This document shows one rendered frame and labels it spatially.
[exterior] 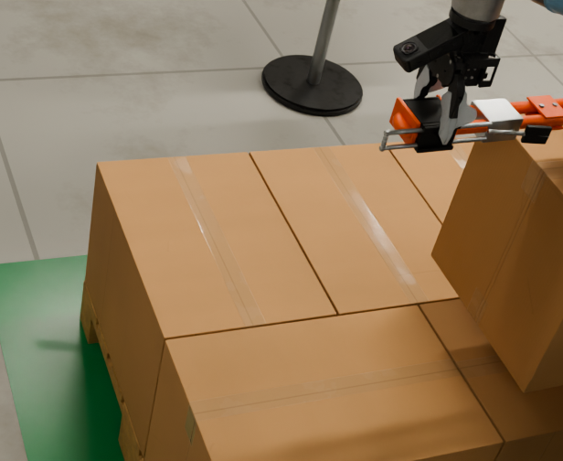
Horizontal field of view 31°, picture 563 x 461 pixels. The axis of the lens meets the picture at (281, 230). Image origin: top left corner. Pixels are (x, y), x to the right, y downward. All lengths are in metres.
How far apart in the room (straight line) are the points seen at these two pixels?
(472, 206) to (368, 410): 0.46
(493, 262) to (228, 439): 0.62
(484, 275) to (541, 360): 0.22
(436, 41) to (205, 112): 2.25
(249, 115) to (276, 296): 1.62
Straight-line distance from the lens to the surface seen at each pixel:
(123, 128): 3.63
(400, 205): 2.63
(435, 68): 1.66
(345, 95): 4.00
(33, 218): 3.22
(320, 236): 2.46
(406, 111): 1.68
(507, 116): 1.76
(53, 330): 2.87
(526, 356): 2.05
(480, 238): 2.12
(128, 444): 2.54
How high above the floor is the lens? 2.08
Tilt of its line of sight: 39 degrees down
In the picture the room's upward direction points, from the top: 14 degrees clockwise
